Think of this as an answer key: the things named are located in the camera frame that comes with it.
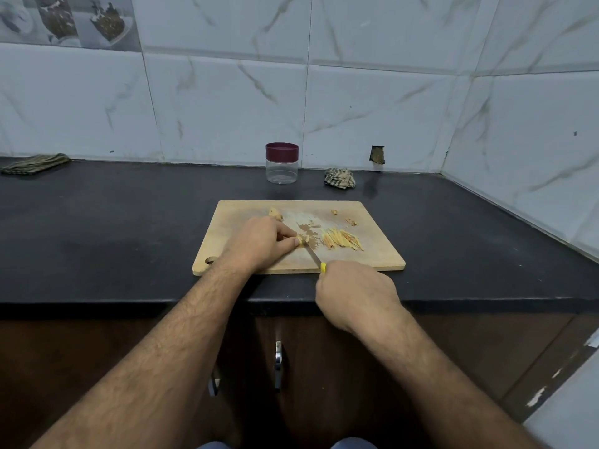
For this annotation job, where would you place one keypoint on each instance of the small ginger end piece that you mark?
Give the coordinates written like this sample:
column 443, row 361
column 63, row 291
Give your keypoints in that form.
column 275, row 214

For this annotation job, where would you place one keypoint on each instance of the small ginger peel scraps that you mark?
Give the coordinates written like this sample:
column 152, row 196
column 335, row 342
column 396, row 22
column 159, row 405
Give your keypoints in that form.
column 344, row 219

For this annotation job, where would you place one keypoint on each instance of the pile of ginger strips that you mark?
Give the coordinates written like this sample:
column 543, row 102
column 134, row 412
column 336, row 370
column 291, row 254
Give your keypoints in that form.
column 339, row 239

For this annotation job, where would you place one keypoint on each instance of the folded green cloth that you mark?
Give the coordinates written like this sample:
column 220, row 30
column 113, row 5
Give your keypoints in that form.
column 35, row 164

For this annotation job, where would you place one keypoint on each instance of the decorative picture tiles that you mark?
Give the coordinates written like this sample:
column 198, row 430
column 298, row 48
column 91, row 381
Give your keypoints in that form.
column 65, row 21

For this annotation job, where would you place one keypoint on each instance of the black countertop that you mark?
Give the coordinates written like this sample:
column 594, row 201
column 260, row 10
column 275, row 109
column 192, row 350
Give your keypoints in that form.
column 94, row 238

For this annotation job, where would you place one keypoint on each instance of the person's left forearm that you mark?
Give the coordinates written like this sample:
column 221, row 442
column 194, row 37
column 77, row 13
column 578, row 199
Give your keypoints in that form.
column 140, row 369

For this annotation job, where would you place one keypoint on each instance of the crumpled patterned cloth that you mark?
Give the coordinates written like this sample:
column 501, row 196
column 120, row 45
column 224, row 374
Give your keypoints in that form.
column 340, row 178

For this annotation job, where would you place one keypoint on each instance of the brown wooden cabinet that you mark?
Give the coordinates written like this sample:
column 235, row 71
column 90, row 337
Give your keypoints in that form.
column 94, row 378

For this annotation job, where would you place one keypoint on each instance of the person's blue clothing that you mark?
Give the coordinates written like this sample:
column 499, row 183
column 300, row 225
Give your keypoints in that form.
column 285, row 445

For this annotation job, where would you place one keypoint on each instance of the clear jar maroon lid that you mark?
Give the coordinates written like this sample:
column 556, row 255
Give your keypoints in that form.
column 282, row 174

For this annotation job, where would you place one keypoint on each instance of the wooden cutting board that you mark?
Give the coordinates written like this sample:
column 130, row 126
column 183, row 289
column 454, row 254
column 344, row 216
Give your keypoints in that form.
column 215, row 248

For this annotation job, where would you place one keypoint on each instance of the person's right forearm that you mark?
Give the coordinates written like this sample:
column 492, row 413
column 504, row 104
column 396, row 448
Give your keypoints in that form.
column 449, row 388

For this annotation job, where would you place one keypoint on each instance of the person's right hand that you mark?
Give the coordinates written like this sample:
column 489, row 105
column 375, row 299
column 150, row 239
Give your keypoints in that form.
column 357, row 296

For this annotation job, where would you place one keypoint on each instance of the person's left hand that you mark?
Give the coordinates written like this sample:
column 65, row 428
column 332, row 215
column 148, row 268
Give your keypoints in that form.
column 257, row 244

